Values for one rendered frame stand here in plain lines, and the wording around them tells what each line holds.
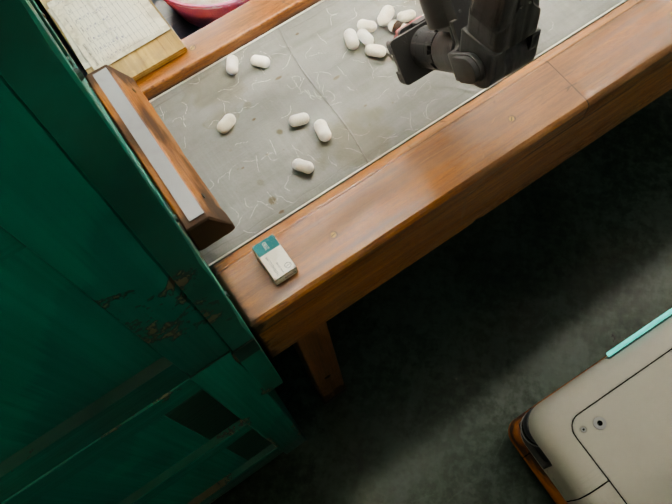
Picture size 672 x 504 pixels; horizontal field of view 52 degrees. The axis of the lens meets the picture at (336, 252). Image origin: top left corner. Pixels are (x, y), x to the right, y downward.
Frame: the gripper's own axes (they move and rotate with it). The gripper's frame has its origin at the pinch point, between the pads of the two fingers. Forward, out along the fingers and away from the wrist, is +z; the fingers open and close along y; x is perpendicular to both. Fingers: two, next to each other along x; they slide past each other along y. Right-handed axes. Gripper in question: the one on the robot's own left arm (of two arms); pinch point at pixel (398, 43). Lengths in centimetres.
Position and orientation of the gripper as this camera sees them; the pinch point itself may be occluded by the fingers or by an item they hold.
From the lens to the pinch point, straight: 106.1
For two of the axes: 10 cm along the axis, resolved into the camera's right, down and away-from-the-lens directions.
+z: -3.8, -3.2, 8.7
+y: -8.3, 5.3, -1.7
